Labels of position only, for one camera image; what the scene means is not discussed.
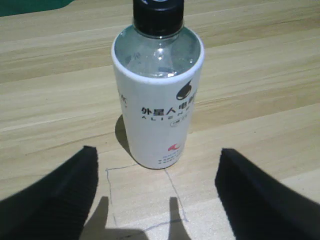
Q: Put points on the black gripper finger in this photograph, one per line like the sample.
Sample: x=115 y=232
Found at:
x=55 y=205
x=262 y=207

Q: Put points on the white bottle with black cap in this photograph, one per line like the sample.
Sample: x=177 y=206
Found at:
x=155 y=120

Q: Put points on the green backdrop cloth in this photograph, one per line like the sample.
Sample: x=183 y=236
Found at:
x=25 y=6

